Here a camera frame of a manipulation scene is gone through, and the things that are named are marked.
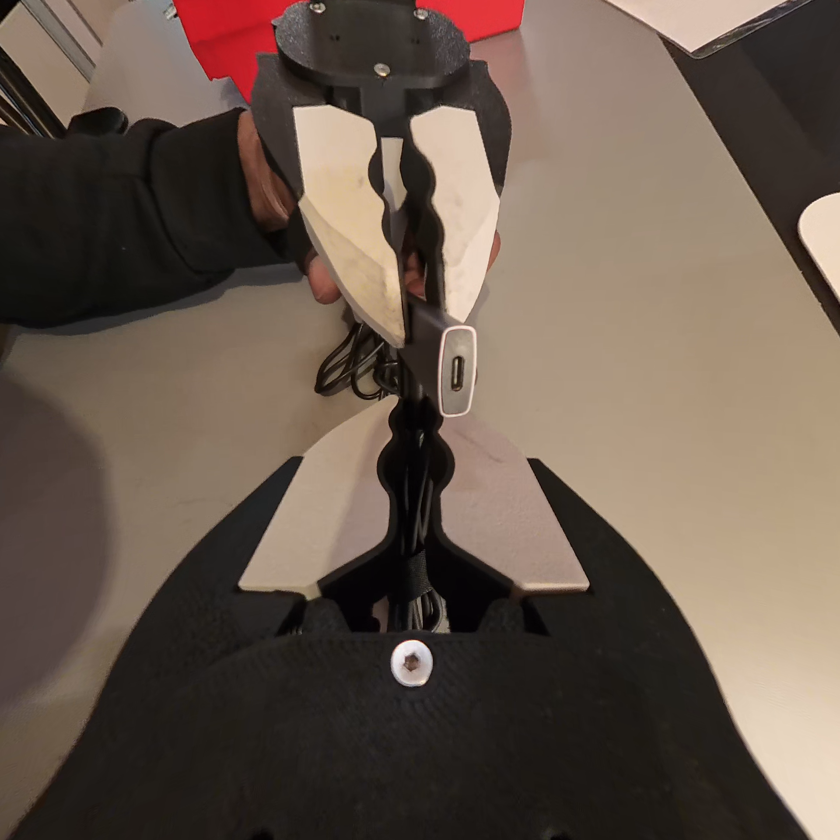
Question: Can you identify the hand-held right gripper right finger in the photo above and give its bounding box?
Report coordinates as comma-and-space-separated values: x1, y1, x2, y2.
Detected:
430, 412, 590, 595

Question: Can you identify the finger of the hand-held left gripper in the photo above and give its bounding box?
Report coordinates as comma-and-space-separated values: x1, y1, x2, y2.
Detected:
407, 106, 502, 324
291, 105, 409, 350

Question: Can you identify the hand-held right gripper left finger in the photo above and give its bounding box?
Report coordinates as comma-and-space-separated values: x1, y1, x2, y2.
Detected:
238, 406, 396, 597

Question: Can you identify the black usb-c cable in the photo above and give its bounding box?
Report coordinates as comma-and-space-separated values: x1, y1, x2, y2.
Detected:
314, 320, 455, 632

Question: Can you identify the grey usb hub with cable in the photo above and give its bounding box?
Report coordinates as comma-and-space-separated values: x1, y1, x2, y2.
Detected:
392, 298, 480, 420

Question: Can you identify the person's left forearm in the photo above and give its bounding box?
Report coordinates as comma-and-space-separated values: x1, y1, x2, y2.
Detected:
0, 107, 309, 329

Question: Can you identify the person's left hand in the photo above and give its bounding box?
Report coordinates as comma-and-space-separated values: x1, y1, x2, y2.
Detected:
236, 108, 504, 306

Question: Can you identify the red plastic bin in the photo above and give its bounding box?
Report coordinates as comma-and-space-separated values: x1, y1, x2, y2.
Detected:
172, 0, 527, 84

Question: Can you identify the laminated paper sheet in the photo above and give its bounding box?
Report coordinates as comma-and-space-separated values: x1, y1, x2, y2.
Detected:
613, 0, 816, 59

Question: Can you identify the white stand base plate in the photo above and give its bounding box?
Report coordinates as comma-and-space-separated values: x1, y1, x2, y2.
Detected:
796, 192, 840, 304

